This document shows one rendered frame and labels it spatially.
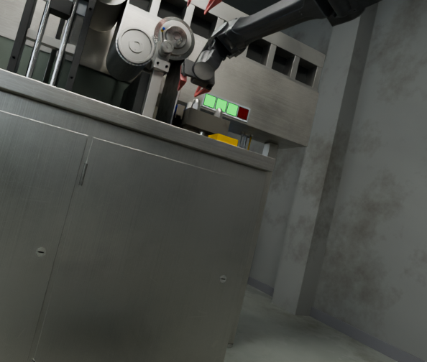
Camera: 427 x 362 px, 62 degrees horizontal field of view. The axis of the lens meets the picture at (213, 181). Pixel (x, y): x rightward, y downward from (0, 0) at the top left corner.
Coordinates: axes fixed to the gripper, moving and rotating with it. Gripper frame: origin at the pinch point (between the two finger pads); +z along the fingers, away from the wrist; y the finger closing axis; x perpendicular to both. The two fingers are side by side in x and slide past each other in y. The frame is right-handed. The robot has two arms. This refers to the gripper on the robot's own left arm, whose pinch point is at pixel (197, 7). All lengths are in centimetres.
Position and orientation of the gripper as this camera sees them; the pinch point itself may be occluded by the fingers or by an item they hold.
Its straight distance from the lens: 124.3
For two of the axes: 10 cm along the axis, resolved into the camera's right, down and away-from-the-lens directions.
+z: -4.6, 6.0, 6.6
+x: -0.9, -7.7, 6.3
